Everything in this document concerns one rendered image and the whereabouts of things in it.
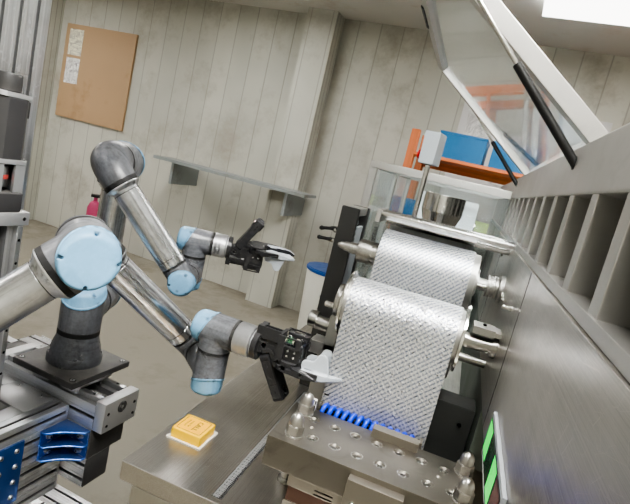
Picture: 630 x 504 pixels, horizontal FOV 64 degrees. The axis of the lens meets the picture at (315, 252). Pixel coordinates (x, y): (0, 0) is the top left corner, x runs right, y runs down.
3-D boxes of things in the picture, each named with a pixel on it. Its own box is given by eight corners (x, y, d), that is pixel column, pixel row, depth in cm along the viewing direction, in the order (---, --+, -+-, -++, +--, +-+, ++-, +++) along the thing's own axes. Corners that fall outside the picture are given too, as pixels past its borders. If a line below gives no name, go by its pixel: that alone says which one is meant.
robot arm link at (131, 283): (41, 229, 112) (183, 361, 136) (41, 241, 103) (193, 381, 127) (83, 195, 114) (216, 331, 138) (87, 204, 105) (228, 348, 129)
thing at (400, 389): (319, 406, 113) (339, 328, 110) (423, 445, 106) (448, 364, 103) (319, 407, 112) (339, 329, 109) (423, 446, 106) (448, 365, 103)
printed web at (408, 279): (348, 391, 151) (391, 227, 142) (425, 419, 145) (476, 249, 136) (307, 453, 114) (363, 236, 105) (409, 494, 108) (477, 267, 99)
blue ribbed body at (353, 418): (321, 413, 112) (324, 398, 111) (416, 449, 106) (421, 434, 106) (316, 419, 109) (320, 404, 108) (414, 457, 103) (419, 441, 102)
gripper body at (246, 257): (262, 265, 166) (226, 257, 165) (268, 241, 164) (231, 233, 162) (261, 274, 159) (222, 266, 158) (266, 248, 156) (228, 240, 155)
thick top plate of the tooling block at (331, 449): (290, 426, 111) (296, 401, 110) (475, 499, 100) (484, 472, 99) (260, 463, 95) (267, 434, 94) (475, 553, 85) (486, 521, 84)
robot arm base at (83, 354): (33, 356, 145) (37, 324, 143) (75, 343, 159) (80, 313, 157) (72, 375, 140) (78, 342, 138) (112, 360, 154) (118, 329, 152)
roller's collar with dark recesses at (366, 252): (358, 259, 142) (364, 237, 141) (379, 265, 140) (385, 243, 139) (353, 262, 136) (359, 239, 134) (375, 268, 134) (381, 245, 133)
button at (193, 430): (187, 422, 115) (189, 413, 115) (214, 434, 114) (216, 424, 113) (169, 436, 109) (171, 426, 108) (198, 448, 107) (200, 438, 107)
